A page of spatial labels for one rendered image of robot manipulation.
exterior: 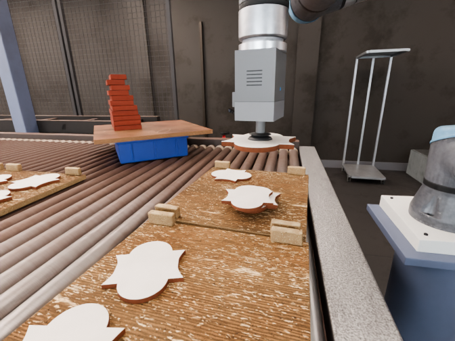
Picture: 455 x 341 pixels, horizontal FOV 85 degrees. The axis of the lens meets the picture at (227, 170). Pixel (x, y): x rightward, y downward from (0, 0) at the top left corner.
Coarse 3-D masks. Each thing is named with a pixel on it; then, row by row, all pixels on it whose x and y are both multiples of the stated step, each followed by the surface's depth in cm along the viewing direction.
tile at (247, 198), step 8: (232, 192) 63; (240, 192) 62; (248, 192) 62; (256, 192) 62; (264, 192) 62; (272, 192) 63; (224, 200) 58; (232, 200) 58; (240, 200) 58; (248, 200) 58; (256, 200) 58; (264, 200) 58; (240, 208) 55; (248, 208) 54; (256, 208) 55
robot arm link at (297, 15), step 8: (296, 0) 45; (344, 0) 46; (352, 0) 46; (360, 0) 47; (296, 8) 47; (304, 8) 44; (328, 8) 47; (336, 8) 47; (296, 16) 50; (304, 16) 48; (312, 16) 47
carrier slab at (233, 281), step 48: (144, 240) 49; (192, 240) 49; (240, 240) 48; (96, 288) 37; (192, 288) 37; (240, 288) 37; (288, 288) 36; (144, 336) 30; (192, 336) 30; (240, 336) 30; (288, 336) 29
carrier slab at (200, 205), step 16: (208, 176) 85; (256, 176) 84; (272, 176) 84; (288, 176) 84; (304, 176) 84; (192, 192) 72; (208, 192) 72; (224, 192) 71; (288, 192) 71; (304, 192) 70; (192, 208) 62; (208, 208) 62; (224, 208) 62; (288, 208) 61; (304, 208) 61; (192, 224) 56; (208, 224) 54; (224, 224) 54; (240, 224) 54; (256, 224) 54; (304, 224) 54; (304, 240) 48
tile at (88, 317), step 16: (96, 304) 33; (64, 320) 31; (80, 320) 31; (96, 320) 31; (32, 336) 29; (48, 336) 29; (64, 336) 29; (80, 336) 29; (96, 336) 29; (112, 336) 29
